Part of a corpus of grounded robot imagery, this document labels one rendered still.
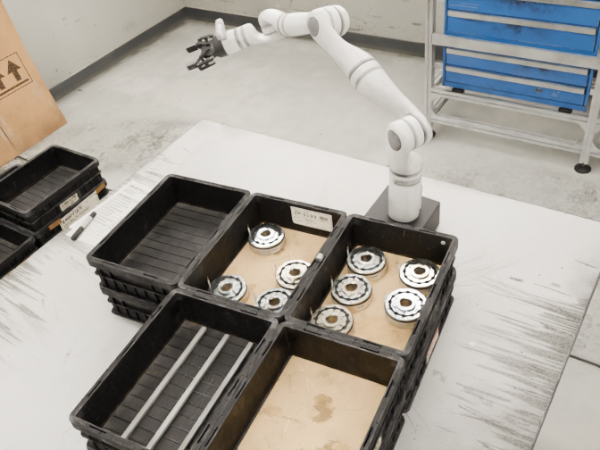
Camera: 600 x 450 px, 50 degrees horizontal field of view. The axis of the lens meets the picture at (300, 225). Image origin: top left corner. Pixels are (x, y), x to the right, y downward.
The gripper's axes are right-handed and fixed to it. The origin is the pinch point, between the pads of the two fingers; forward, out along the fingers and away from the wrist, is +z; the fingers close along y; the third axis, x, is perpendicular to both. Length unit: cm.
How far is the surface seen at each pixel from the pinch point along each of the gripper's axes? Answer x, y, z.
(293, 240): -17, -74, -26
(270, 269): -13, -84, -20
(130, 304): -7, -87, 20
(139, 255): -5, -72, 17
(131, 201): -24, -33, 35
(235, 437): 2, -133, -16
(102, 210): -20, -36, 45
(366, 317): -15, -104, -44
